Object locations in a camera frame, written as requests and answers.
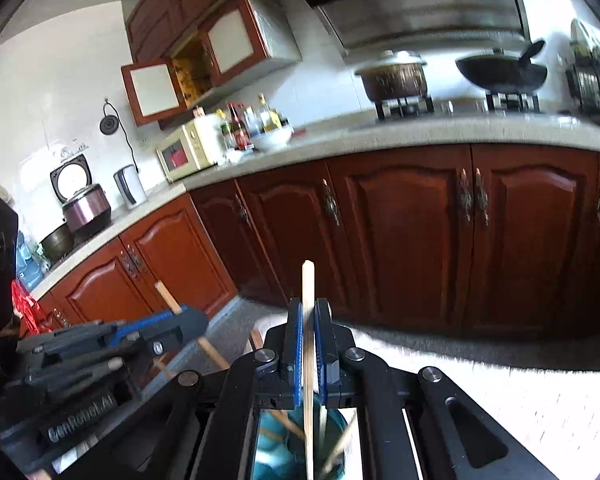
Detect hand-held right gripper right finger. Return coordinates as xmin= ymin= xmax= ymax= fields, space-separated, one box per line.
xmin=314 ymin=297 xmax=561 ymax=480

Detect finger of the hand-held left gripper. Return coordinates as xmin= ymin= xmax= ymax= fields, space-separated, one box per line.
xmin=25 ymin=342 xmax=153 ymax=396
xmin=17 ymin=308 xmax=209 ymax=356

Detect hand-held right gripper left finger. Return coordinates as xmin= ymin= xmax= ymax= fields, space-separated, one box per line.
xmin=95 ymin=297 xmax=306 ymax=480

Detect floral utensil holder cup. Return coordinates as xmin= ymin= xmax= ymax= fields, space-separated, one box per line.
xmin=250 ymin=392 xmax=363 ymax=480

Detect blue water bottle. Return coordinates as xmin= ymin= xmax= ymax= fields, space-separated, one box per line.
xmin=15 ymin=230 xmax=48 ymax=291

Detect dark metal basin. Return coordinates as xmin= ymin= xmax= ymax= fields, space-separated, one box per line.
xmin=40 ymin=224 xmax=76 ymax=263

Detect rice cooker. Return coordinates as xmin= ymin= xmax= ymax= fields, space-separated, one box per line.
xmin=50 ymin=154 xmax=112 ymax=233

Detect white electric kettle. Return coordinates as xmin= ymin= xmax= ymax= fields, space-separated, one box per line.
xmin=113 ymin=164 xmax=148 ymax=210

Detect brown wooden lower cabinets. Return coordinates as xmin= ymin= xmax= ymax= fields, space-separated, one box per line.
xmin=30 ymin=142 xmax=600 ymax=341

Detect cream microwave oven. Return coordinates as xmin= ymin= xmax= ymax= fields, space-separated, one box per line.
xmin=156 ymin=117 xmax=223 ymax=183

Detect white bowl with bottles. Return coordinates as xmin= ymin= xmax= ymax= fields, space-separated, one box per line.
xmin=252 ymin=126 xmax=295 ymax=153

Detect grey stone countertop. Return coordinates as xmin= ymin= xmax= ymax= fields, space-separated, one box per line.
xmin=27 ymin=110 xmax=600 ymax=301

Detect open cabinet door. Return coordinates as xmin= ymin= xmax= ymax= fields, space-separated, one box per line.
xmin=121 ymin=57 xmax=187 ymax=127

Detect quilted pink tablecloth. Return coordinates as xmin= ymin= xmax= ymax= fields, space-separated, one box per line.
xmin=207 ymin=310 xmax=600 ymax=480

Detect yellow oil bottle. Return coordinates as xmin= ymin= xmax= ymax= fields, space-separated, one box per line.
xmin=257 ymin=92 xmax=276 ymax=133

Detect gas stove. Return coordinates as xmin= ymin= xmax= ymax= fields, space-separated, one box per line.
xmin=372 ymin=91 xmax=543 ymax=121

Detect brown cooking pot with lid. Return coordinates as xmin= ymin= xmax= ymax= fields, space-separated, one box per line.
xmin=355 ymin=50 xmax=428 ymax=103

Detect black wok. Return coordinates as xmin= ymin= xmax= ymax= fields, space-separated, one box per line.
xmin=455 ymin=39 xmax=550 ymax=93

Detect steel range hood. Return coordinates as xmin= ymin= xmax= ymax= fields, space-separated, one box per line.
xmin=277 ymin=0 xmax=531 ymax=56

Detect white cloth on rack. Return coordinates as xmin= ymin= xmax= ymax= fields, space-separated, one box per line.
xmin=570 ymin=17 xmax=600 ymax=61

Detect black round plug with cable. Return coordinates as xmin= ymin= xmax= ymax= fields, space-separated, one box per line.
xmin=99 ymin=100 xmax=141 ymax=173

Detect wooden upper wall cabinet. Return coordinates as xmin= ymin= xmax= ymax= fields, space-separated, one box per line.
xmin=122 ymin=0 xmax=303 ymax=93

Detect black wire dish rack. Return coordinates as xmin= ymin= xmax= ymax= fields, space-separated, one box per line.
xmin=565 ymin=55 xmax=600 ymax=128

